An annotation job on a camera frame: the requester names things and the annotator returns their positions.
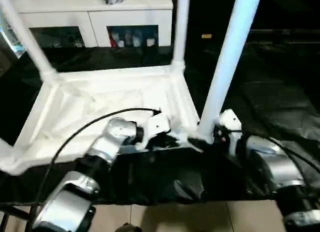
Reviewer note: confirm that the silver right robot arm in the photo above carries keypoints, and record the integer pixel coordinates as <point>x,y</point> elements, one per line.
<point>282,164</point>

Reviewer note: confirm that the black glossy mat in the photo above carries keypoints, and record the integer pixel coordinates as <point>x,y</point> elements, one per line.
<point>262,91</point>

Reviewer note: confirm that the small tan label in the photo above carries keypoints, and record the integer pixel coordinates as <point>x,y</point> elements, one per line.
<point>207,36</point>

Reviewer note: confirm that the long black bar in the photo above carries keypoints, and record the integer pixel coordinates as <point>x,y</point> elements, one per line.
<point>287,32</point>

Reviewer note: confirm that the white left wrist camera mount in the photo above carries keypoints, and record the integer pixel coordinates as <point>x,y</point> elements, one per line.
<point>157,123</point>

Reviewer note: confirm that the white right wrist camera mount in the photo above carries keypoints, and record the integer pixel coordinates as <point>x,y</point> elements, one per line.
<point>231,119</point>

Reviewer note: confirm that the dark robot torso part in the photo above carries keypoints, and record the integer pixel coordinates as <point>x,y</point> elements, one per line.
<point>130,228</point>

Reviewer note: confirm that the white plastic table top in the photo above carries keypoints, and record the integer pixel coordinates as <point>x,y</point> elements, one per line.
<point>100,91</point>

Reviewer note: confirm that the light blue plastic wrap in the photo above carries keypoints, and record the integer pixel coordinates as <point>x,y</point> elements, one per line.
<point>13,41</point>

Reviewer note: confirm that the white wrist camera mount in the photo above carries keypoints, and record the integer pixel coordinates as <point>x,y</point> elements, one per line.
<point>231,119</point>
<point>157,123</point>

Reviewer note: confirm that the black folding table frame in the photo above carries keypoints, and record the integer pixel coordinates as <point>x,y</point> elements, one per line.
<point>17,214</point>

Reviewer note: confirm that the white cabinet with glass doors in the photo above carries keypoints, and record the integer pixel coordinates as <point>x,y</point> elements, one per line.
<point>87,16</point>

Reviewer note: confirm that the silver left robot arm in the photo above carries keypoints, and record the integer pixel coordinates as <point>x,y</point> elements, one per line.
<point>105,146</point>

